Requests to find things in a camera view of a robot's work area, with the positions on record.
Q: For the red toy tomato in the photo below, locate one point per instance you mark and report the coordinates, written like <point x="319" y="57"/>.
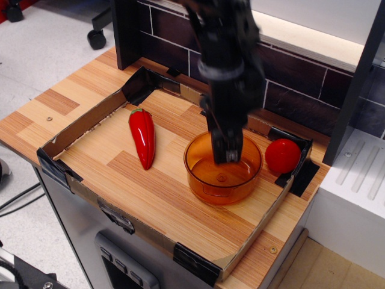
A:
<point x="282" y="155"/>

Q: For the white toy sink unit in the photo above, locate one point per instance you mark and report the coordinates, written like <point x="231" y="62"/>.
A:
<point x="347" y="215"/>

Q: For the black office chair base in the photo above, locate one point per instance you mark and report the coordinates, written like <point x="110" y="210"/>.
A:
<point x="96" y="39"/>

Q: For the red toy chili pepper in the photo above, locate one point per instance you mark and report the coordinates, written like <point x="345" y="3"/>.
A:
<point x="143" y="132"/>

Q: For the dark left side panel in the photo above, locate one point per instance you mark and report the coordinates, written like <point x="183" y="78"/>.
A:
<point x="127" y="35"/>

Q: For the dark grey vertical post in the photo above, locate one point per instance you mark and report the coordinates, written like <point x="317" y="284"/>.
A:
<point x="358" y="81"/>

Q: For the black metal bracket with screw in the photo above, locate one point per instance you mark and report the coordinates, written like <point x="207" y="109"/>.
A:
<point x="17" y="273"/>

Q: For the grey oven control panel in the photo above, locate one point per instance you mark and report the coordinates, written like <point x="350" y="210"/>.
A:
<point x="122" y="270"/>

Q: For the cardboard fence with black tape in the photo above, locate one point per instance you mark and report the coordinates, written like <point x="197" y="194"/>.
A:
<point x="96" y="183"/>

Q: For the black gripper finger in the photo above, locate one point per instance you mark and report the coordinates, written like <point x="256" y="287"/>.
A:
<point x="227" y="147"/>

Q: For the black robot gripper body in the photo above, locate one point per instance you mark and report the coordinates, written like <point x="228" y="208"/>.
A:
<point x="233" y="93"/>

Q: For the transparent orange plastic pot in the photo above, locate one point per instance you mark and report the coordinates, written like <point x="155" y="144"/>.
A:
<point x="221" y="184"/>

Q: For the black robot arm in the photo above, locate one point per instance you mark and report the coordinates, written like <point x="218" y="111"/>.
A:
<point x="228" y="39"/>

